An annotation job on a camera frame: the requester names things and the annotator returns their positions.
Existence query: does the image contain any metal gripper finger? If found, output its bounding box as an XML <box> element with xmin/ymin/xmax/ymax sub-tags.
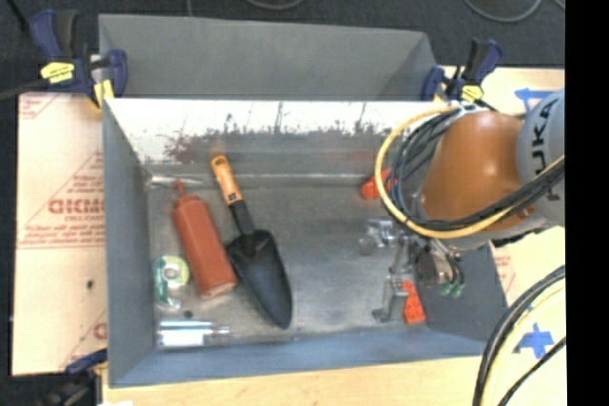
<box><xmin>358</xmin><ymin>217</ymin><xmax>406</xmax><ymax>257</ymax></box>
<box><xmin>371</xmin><ymin>273</ymin><xmax>414</xmax><ymax>324</ymax></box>

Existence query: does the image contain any orange printed flat piece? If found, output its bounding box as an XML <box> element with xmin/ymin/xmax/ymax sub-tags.
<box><xmin>402</xmin><ymin>280</ymin><xmax>426</xmax><ymax>326</ymax></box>

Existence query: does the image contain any orange plastic piece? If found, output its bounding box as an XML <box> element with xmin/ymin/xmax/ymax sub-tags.
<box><xmin>360</xmin><ymin>167</ymin><xmax>397</xmax><ymax>201</ymax></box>

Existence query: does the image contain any grey metal bin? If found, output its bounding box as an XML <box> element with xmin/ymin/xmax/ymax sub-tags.
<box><xmin>97</xmin><ymin>12</ymin><xmax>509</xmax><ymax>389</ymax></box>

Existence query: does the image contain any red-brown squeeze bottle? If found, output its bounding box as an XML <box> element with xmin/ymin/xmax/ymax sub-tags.
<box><xmin>164</xmin><ymin>179</ymin><xmax>239</xmax><ymax>300</ymax></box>

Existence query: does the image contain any green and white tape roll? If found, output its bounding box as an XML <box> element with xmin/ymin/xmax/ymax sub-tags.
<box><xmin>151</xmin><ymin>253</ymin><xmax>191</xmax><ymax>313</ymax></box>

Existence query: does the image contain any brown cardboard board, red print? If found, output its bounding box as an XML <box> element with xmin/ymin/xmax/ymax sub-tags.
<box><xmin>10</xmin><ymin>90</ymin><xmax>108</xmax><ymax>377</ymax></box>

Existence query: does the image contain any black trowel with orange handle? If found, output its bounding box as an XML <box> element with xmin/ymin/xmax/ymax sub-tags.
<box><xmin>209</xmin><ymin>154</ymin><xmax>294</xmax><ymax>331</ymax></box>

